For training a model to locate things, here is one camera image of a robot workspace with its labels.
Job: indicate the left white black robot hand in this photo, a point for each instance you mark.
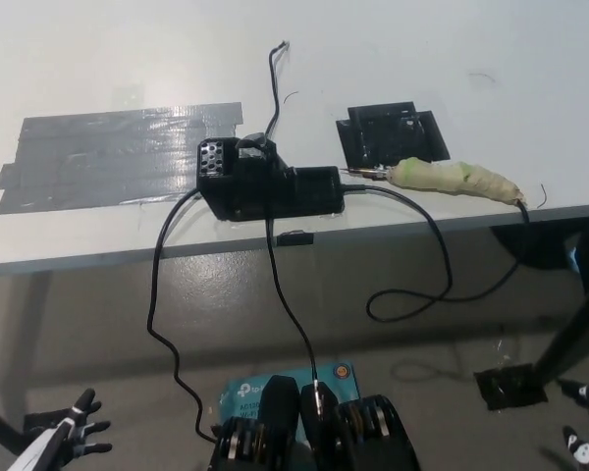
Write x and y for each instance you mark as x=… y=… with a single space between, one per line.
x=54 y=436

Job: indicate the black robot torso blocks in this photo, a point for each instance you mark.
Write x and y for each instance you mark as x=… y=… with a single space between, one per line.
x=324 y=432

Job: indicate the black soldering station base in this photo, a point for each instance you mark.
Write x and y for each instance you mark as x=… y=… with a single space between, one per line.
x=275 y=191

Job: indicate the tape-wrapped soldering iron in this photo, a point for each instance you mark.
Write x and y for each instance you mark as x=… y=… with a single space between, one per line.
x=446 y=179

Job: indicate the black tape square patch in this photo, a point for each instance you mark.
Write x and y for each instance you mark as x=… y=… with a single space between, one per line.
x=392 y=132

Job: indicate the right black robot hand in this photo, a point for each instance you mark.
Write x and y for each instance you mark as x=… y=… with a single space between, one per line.
x=586 y=392

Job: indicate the black table underframe bracket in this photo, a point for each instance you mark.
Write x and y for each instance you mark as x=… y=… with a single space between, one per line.
x=535 y=247

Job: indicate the grey duct tape patch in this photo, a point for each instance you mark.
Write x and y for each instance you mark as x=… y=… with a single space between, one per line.
x=103 y=162

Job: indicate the teal router box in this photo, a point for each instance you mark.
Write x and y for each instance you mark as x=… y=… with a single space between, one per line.
x=338 y=382

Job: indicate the grey table leg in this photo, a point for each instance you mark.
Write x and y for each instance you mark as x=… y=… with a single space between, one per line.
x=29 y=319

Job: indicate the small black tape strip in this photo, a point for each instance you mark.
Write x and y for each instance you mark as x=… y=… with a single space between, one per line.
x=295 y=239

